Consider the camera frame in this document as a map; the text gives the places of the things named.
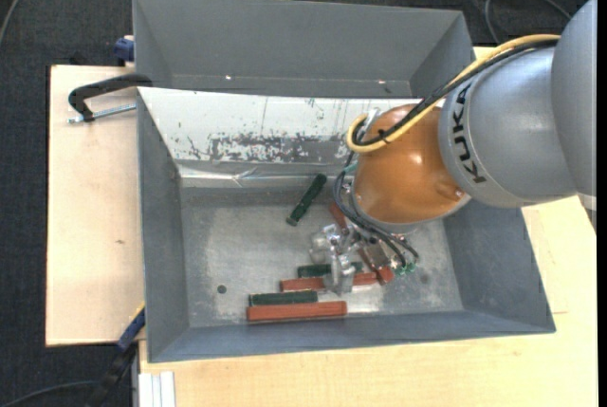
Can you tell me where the red-brown flat block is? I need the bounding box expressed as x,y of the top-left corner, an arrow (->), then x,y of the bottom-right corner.
328,202 -> 396,287
279,270 -> 381,293
245,300 -> 349,323

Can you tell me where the dark green flat block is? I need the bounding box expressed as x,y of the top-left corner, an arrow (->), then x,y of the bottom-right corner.
285,173 -> 329,227
297,261 -> 364,279
248,289 -> 320,308

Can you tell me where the pale wood flat board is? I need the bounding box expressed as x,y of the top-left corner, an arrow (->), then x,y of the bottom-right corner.
45,64 -> 146,347

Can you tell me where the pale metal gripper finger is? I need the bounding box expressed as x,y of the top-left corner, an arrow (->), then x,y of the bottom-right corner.
340,259 -> 358,295
322,252 -> 343,293

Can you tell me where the grey metal bin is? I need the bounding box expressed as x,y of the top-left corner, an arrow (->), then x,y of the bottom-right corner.
131,0 -> 557,363

